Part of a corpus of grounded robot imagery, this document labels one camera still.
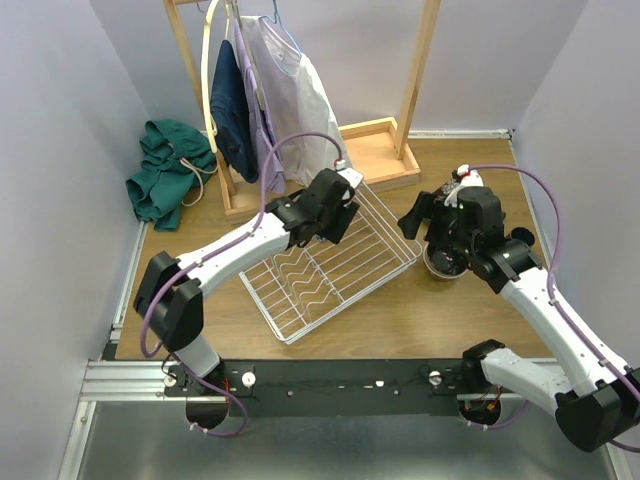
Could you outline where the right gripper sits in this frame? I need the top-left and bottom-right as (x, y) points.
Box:
(398, 189), (477, 255)

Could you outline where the beige ceramic bowl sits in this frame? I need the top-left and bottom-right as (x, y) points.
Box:
(423, 244), (467, 281)

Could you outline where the dark blue cup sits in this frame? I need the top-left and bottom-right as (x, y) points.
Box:
(509, 227), (536, 247)

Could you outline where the black floral square plate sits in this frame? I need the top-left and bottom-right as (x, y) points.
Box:
(434, 177), (462, 206)

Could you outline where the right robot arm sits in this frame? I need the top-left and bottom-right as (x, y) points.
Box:
(398, 186), (639, 452)

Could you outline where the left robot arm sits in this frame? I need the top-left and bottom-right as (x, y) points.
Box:
(133, 168), (364, 395)

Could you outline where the wooden clothes rack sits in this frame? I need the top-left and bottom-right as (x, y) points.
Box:
(164, 1), (441, 223)

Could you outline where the lavender shirt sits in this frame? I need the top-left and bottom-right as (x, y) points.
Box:
(234, 19), (286, 194)

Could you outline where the white t-shirt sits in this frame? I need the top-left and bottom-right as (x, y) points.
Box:
(240, 16), (352, 186)

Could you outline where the navy blue garment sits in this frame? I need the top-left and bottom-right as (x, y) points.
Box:
(210, 40), (259, 183)

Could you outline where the green hoodie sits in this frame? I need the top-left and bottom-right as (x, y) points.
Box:
(125, 119), (217, 232)

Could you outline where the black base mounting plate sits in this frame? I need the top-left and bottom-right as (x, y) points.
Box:
(164, 357), (519, 419)

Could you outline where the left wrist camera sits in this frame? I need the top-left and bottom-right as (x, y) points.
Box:
(334, 159), (364, 190)

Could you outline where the white wire dish rack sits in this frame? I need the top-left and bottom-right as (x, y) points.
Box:
(239, 184), (422, 345)

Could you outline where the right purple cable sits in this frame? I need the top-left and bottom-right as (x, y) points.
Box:
(469, 163), (640, 454)

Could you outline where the purple cable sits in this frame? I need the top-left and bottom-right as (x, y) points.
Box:
(139, 131), (347, 359)
(469, 163), (640, 454)

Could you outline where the blue wire hanger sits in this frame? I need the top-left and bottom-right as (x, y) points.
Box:
(259, 0), (302, 56)

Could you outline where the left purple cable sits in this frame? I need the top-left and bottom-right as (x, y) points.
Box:
(139, 131), (347, 359)

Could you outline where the aluminium frame rail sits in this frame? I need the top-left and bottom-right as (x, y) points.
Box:
(58, 223), (165, 479)

